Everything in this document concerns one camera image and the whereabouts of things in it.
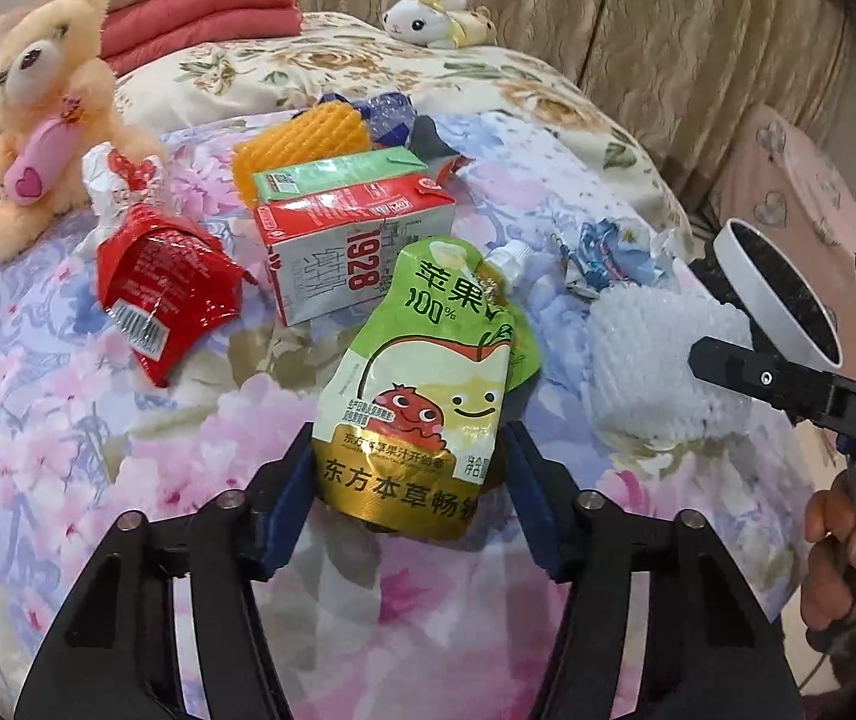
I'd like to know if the red snack packet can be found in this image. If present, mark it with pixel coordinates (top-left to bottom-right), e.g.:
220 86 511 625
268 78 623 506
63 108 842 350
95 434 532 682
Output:
94 202 260 389

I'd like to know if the beige teddy bear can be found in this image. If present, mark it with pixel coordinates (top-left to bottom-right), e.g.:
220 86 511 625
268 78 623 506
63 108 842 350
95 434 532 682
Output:
0 0 166 263

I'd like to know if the white round bin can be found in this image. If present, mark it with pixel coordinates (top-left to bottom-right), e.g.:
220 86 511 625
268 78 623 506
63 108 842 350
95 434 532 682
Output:
713 217 845 372

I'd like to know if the cream floral quilt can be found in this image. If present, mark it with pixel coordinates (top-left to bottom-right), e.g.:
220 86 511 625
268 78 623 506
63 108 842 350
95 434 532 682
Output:
109 11 699 263

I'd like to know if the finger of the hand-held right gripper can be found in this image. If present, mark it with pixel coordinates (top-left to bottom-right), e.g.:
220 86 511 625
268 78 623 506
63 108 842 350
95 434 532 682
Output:
689 336 842 425

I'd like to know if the purple pink floral blanket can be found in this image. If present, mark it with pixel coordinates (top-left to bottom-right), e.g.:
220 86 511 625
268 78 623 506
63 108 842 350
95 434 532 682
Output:
0 109 819 720

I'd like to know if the green juice pouch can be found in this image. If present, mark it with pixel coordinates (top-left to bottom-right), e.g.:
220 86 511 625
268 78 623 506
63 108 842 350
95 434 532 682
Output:
312 236 541 541

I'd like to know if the red milk carton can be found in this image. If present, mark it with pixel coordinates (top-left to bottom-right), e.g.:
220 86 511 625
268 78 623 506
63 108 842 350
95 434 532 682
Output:
255 172 455 327

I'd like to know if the white foam fruit net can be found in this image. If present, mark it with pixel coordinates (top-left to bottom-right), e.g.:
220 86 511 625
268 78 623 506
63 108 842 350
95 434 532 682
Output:
584 289 755 445

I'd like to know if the orange foam fruit net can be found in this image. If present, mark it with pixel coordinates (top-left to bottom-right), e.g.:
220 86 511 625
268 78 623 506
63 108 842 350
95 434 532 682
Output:
231 106 370 207

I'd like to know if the person's right hand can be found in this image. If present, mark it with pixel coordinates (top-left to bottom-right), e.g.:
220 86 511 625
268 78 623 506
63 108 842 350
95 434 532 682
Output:
799 471 854 632

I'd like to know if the blue white crumpled wrapper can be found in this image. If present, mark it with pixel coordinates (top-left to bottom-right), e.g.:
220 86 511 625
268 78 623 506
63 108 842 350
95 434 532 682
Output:
563 217 680 301

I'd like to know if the small brown plush toy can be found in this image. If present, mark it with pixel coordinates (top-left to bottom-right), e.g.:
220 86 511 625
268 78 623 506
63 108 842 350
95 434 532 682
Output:
458 6 496 46

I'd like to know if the folded red blanket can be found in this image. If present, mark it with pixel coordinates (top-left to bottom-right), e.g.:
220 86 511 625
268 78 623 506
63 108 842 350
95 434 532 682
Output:
98 0 303 80

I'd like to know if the beige patterned curtain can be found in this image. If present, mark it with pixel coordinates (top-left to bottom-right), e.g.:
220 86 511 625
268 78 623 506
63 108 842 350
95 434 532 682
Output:
300 0 849 188

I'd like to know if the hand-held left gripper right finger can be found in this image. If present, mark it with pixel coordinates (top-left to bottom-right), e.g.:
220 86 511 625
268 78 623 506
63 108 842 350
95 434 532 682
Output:
503 420 806 720

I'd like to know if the pink heart cushion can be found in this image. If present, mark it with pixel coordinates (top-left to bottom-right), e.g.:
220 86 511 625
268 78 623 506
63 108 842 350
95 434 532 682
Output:
709 101 856 293

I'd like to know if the green drink carton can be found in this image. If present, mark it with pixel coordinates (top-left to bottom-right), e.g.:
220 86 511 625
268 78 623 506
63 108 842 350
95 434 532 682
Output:
252 148 429 203

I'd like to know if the white red plastic wrapper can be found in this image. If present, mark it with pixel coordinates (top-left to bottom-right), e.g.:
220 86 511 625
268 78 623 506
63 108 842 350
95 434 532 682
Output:
81 144 170 256

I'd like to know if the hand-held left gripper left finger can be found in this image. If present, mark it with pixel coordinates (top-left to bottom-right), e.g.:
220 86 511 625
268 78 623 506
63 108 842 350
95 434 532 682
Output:
14 426 324 720

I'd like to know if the blue plastic wrapper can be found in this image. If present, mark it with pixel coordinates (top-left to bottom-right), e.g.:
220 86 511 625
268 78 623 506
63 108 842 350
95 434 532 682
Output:
315 92 474 177

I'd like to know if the white rabbit plush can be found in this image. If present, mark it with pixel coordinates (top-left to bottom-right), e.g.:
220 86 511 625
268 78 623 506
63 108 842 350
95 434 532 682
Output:
381 0 474 50

